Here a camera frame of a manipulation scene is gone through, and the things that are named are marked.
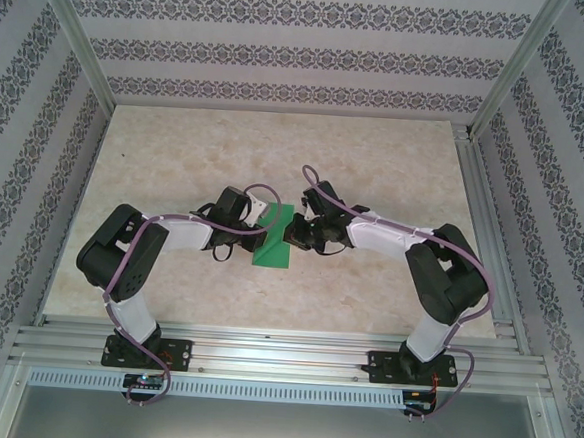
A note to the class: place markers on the green paper sheet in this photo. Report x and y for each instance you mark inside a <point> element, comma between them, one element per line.
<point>271,257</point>

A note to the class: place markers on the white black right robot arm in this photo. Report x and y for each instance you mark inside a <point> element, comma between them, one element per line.
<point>429,339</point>

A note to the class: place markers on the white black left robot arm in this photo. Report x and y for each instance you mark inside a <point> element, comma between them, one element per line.
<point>137,313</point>

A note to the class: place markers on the grey metal sheet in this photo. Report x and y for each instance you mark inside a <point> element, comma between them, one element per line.
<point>257,427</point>

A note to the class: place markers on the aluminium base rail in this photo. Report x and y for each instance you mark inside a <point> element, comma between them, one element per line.
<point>272,353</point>

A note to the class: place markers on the aluminium side rail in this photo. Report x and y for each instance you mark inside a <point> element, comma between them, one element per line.
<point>486,232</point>
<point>80,199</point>

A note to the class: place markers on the aluminium frame post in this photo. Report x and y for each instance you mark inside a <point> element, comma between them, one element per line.
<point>513,69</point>
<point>79,39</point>

